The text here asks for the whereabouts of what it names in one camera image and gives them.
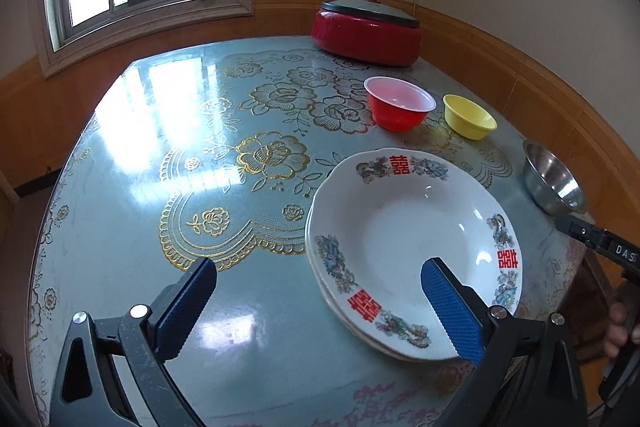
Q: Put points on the grey pot lid red knob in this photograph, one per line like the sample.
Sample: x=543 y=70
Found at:
x=370 y=12

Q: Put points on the red electric pot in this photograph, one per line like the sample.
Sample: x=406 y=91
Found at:
x=365 y=41

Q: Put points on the dark wooden chair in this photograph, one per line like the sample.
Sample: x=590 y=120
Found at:
x=587 y=302

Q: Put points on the stainless steel bowl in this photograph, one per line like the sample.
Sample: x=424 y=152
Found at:
x=555 y=182

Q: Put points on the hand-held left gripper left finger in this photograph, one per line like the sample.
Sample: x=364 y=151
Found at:
x=185 y=307

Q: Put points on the white plate floral rim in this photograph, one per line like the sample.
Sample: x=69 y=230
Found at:
x=326 y=295

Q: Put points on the red plastic bowl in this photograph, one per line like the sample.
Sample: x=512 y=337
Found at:
x=395 y=107

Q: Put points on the person's right hand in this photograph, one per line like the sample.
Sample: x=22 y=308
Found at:
x=616 y=317

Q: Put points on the yellow plastic bowl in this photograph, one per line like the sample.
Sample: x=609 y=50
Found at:
x=467 y=119

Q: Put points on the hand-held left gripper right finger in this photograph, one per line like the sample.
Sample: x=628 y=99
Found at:
x=452 y=312

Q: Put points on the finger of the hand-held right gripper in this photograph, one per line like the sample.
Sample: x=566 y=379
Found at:
x=580 y=232

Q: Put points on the small white plate red characters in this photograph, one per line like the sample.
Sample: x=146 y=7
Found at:
x=400 y=227

